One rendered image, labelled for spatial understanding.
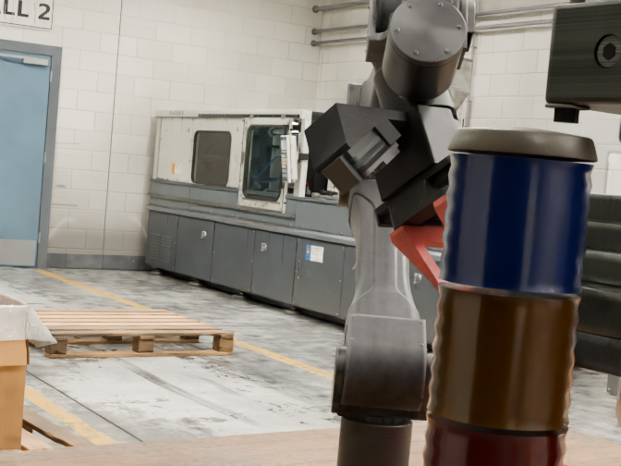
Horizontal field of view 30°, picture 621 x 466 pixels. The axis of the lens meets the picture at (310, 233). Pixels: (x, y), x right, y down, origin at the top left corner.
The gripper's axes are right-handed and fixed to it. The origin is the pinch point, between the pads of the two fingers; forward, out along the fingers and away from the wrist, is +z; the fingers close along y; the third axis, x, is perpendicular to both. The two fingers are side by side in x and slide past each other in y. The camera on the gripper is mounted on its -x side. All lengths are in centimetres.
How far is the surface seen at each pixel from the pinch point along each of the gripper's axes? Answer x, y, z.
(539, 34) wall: 687, -483, -444
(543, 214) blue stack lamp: -40, 41, 15
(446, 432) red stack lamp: -41, 36, 19
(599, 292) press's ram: -21.6, 27.5, 11.4
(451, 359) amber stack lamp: -41, 37, 17
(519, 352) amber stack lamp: -40, 39, 18
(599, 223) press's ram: -18.0, 26.1, 7.2
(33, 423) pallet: 117, -346, -90
